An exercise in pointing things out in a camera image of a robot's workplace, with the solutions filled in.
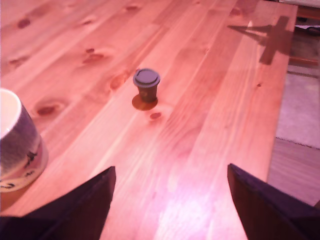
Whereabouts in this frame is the dark brown cup-shaped coffee capsule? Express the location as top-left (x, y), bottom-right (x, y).
top-left (132, 68), bottom-right (161, 104)

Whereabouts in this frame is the white illustrated ceramic mug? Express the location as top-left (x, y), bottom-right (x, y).
top-left (0, 87), bottom-right (50, 194)

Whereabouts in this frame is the pale rug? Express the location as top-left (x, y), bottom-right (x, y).
top-left (274, 71), bottom-right (320, 150)

